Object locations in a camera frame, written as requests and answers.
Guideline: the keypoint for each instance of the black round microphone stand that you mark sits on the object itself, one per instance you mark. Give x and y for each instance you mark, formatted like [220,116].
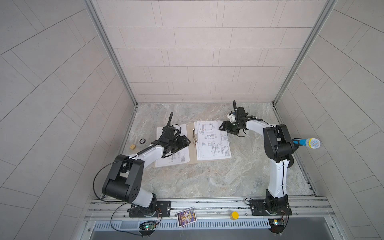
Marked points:
[291,161]

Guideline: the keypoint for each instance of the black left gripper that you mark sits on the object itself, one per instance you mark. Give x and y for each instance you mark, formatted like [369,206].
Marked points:
[181,145]

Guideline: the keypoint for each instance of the right circuit board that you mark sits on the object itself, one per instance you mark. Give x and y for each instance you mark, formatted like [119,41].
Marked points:
[277,226]

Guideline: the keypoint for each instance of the beige cardboard folder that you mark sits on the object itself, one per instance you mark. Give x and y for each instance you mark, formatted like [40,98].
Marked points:
[192,147]

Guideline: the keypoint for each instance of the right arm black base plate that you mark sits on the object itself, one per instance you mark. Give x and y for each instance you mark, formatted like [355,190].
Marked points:
[260,208]

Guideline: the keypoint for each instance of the aluminium front rail frame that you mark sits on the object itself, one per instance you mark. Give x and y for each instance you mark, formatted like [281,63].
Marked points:
[211,213]

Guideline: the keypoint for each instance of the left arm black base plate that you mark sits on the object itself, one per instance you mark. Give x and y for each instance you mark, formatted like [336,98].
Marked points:
[163,208]

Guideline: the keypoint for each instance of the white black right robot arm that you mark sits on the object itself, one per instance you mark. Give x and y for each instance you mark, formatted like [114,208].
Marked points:
[279,148]

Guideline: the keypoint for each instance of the left green circuit board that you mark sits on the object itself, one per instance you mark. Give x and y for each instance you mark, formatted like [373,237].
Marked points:
[148,226]

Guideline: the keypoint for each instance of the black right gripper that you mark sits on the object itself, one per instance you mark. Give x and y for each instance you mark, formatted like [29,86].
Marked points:
[228,127]

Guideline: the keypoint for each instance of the red-stamped technical drawing sheet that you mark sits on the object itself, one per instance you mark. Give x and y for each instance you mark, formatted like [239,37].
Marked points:
[212,144]

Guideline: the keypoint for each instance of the aluminium corner frame post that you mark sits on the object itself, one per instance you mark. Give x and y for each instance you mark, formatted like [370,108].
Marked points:
[109,49]
[324,14]

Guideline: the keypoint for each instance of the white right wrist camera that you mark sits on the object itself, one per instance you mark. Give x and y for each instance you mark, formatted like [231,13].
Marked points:
[232,117]

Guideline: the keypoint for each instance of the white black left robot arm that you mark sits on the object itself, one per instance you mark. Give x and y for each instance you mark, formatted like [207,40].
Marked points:
[124,179]

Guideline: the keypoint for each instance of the colourful printed card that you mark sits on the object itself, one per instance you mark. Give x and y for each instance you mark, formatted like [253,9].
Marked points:
[186,217]

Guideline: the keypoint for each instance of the metal folder clip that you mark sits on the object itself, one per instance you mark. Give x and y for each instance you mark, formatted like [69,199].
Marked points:
[195,137]

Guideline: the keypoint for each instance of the aluminium corner frame post left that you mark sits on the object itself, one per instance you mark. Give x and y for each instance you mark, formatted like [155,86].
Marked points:
[109,49]

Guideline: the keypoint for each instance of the aluminium corner frame post right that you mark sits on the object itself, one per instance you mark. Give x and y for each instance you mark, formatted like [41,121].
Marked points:
[324,14]

